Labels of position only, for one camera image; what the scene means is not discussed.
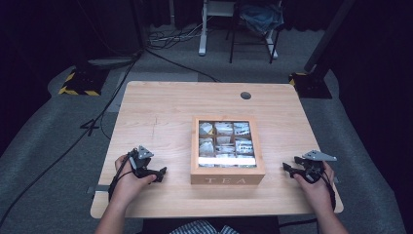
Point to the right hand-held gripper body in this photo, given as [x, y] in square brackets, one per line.
[313, 167]

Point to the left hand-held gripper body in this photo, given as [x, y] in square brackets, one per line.
[140, 162]

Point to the person's left hand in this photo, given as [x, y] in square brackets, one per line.
[130, 183]

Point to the person's right hand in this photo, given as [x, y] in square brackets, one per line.
[316, 193]

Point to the wooden tea box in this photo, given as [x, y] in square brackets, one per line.
[227, 177]

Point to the person's striped clothing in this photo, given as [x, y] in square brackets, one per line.
[203, 227]

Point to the group of white tea bags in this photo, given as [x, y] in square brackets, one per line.
[224, 143]

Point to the black yellow striped stand base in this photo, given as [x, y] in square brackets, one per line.
[311, 86]
[82, 83]

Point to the dark slanted metal pole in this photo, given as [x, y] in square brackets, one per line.
[328, 35]

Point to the black metal chair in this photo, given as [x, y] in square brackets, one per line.
[233, 42]

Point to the white desk leg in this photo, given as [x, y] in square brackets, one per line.
[203, 32]

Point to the blue cloth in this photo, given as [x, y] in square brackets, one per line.
[261, 18]

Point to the grey metal table bracket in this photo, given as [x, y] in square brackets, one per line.
[97, 188]

